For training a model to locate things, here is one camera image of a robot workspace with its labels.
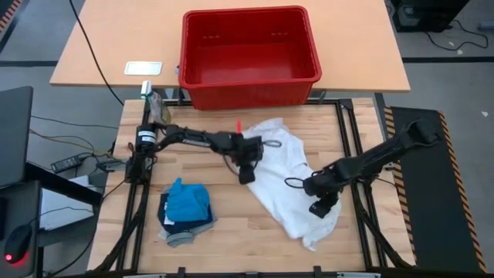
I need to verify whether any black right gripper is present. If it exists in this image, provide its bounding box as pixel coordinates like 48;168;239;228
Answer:
303;161;348;219

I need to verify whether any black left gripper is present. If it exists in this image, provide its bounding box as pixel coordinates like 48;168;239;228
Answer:
215;133;266;185

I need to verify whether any white garment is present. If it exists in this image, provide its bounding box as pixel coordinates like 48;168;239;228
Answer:
241;117;343;253

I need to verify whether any dark navy garment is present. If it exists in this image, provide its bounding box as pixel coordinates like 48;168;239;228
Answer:
157;192;215;236

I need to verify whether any grey garment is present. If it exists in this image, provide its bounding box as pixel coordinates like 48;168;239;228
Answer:
157;184;218;249

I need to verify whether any red plastic bin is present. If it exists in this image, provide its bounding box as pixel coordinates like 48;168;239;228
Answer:
178;5;323;112

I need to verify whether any black hazard striped mat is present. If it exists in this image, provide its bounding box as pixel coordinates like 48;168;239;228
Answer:
384;106;489;273
0;0;25;35

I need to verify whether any spray cleaner bottle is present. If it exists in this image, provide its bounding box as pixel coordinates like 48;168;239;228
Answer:
140;80;173;125

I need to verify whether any white rectangular plate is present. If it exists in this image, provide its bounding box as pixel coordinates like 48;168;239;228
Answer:
123;60;164;76

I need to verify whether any beige desk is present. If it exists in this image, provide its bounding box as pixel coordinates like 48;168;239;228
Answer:
49;0;412;93

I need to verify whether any black power adapter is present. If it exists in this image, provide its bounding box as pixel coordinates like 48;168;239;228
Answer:
49;154;84;175

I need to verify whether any black equipment case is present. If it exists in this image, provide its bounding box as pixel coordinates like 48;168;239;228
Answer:
391;0;472;34

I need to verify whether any black side desk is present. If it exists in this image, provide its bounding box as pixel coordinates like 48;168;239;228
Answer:
0;161;104;278

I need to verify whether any grey laptop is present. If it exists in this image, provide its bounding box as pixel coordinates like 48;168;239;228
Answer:
0;85;35;189

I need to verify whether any black computer mouse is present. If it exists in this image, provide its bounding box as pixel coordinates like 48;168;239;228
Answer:
3;223;34;266

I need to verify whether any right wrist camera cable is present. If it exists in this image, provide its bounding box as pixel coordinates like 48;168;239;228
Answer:
284;176;308;190

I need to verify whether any black metal table frame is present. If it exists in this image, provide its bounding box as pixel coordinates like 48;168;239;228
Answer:
88;98;416;278

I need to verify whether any long black cable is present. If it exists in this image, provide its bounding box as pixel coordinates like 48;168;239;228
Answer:
68;0;125;106

